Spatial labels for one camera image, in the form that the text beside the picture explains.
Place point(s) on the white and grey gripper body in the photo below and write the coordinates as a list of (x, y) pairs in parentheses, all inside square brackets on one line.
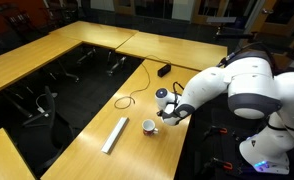
[(170, 115)]

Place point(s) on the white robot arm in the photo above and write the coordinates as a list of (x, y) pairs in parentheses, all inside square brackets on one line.
[(254, 92)]

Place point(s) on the red and white mug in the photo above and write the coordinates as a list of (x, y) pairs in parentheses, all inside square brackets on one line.
[(149, 127)]

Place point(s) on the black power adapter box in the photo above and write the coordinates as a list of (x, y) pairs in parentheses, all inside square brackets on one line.
[(164, 70)]

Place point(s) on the silver metal bar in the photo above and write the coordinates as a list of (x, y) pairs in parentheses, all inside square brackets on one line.
[(111, 140)]

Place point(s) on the black office chair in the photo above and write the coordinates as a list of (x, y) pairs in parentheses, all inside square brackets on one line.
[(44, 137)]

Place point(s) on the orange-handled clamp far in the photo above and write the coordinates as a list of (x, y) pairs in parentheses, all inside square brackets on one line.
[(215, 130)]

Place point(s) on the orange-handled clamp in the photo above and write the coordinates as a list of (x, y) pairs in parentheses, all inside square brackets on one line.
[(215, 130), (214, 162)]

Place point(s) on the orange-handled clamp near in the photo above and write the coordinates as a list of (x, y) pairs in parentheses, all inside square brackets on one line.
[(214, 162)]

